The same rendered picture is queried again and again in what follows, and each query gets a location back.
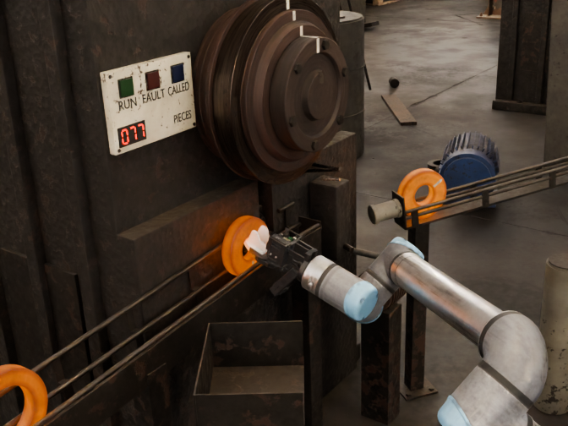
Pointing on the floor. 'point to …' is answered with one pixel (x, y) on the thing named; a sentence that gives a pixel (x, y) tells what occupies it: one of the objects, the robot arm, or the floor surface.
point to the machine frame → (124, 199)
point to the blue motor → (469, 161)
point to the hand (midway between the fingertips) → (245, 239)
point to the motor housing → (382, 363)
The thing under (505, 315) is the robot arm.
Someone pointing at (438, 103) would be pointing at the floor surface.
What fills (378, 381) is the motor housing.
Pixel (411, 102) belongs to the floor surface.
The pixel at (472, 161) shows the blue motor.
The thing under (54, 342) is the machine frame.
